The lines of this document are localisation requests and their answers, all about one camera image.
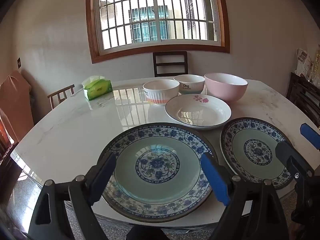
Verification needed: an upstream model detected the green tissue pack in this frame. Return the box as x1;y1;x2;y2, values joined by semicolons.
82;75;113;101

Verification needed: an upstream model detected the white bowl with blue band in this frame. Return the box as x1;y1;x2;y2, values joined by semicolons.
173;74;206;95

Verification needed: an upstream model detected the white plate with pink flowers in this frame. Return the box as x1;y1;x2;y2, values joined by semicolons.
165;94;232;130

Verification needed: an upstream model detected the white ribbed bowl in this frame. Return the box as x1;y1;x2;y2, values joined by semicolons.
143;79;180;106

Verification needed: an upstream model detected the brown board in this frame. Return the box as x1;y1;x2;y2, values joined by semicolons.
0;70;35;143

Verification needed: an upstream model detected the light wooden chair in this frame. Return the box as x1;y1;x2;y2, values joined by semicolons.
47;84;75;110

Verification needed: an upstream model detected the pink bowl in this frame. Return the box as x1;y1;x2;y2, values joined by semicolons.
204;73;248;102

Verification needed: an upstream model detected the newspaper bundle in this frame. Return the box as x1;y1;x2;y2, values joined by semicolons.
296;47;313;77

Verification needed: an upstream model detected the barred window with wooden frame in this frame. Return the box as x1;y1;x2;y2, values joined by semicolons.
85;0;230;64

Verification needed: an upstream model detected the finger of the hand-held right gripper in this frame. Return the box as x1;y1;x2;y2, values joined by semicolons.
275;141;320;228
299;123;320;153

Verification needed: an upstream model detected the yellow plastic bag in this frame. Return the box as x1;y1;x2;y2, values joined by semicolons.
310;45;320;86

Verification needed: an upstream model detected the dark wooden furniture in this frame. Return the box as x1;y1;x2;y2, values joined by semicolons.
286;72;320;128

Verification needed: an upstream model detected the small blue floral plate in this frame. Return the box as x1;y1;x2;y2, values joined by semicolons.
220;117;294;190

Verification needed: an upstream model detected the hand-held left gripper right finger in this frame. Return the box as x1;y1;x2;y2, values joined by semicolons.
201;152;293;240

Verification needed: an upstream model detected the dark wooden chair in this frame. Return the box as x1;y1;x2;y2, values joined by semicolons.
153;51;188;77

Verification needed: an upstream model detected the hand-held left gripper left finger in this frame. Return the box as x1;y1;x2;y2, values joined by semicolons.
27;152;118;240

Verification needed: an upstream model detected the large blue floral plate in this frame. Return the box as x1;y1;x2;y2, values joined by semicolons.
97;122;218;222

